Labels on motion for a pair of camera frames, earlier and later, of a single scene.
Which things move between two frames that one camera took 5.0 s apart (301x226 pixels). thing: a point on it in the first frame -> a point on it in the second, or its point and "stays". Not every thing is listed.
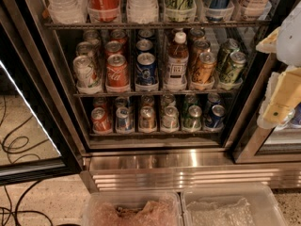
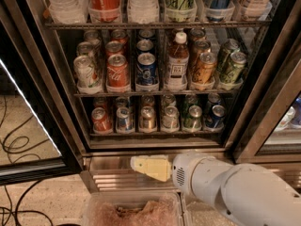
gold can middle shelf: x=205 y=68 stays
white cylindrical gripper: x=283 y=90 -> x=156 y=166
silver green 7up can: x=170 y=119 stays
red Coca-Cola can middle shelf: x=118 y=73 stays
